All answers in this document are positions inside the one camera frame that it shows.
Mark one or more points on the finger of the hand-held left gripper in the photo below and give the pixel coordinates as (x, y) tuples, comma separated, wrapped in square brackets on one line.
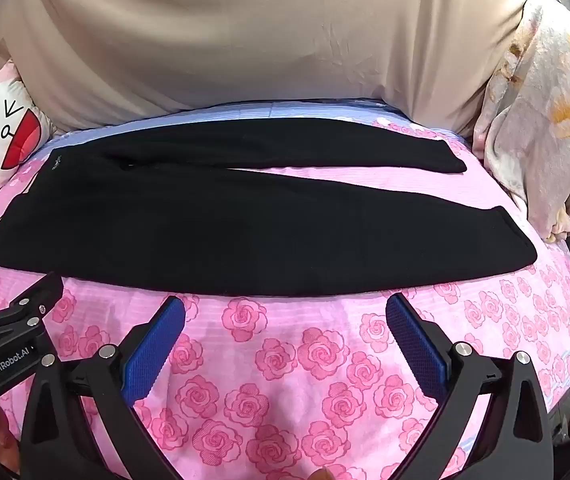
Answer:
[(40, 292)]

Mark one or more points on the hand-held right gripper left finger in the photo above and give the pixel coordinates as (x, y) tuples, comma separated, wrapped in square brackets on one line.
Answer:
[(157, 345)]

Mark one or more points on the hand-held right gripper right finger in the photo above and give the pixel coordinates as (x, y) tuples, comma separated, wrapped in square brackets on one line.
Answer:
[(415, 345)]

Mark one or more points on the black pants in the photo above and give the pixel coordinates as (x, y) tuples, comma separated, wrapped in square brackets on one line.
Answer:
[(190, 220)]

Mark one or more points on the pink rose bed sheet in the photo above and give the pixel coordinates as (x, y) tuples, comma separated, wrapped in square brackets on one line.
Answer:
[(275, 360)]

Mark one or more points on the cartoon face pillow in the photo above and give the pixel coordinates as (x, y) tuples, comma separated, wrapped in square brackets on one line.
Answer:
[(0, 130)]

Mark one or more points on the pale floral blanket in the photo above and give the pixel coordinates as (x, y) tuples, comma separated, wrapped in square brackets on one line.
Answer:
[(540, 110)]

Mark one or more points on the beige curtain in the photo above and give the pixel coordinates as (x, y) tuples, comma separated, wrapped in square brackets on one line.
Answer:
[(245, 35)]

